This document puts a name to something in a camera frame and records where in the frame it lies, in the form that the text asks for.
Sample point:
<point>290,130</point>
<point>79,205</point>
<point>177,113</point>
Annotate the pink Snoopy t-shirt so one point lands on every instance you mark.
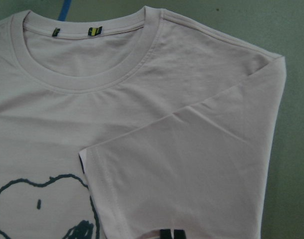
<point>121,129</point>

